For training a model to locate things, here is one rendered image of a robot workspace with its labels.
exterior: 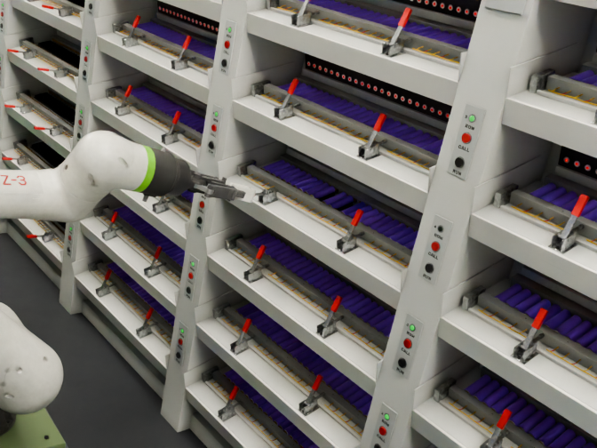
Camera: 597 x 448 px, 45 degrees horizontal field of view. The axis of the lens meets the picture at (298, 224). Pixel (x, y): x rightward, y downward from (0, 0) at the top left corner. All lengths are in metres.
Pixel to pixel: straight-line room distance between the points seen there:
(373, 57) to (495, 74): 0.27
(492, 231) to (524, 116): 0.20
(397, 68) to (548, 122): 0.32
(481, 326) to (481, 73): 0.44
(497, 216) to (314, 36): 0.54
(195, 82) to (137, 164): 0.51
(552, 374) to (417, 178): 0.42
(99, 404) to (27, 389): 0.89
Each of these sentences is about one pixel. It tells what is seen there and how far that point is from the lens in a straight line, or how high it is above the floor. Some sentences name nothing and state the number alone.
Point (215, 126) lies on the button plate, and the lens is 1.77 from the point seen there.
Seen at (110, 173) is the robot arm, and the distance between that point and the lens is 1.36.
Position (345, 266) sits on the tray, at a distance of 1.48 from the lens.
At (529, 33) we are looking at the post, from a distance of 1.22.
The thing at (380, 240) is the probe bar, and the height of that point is 0.79.
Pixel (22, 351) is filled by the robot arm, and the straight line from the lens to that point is 1.30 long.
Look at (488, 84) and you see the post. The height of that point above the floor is 1.16.
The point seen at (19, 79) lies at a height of 0.64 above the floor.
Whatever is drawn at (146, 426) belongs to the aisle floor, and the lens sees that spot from 2.15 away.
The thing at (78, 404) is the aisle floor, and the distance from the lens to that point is 2.21.
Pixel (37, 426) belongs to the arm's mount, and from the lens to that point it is 1.59.
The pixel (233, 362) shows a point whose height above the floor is 0.33.
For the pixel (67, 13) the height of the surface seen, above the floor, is 0.97.
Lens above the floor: 1.31
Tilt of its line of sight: 21 degrees down
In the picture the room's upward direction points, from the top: 12 degrees clockwise
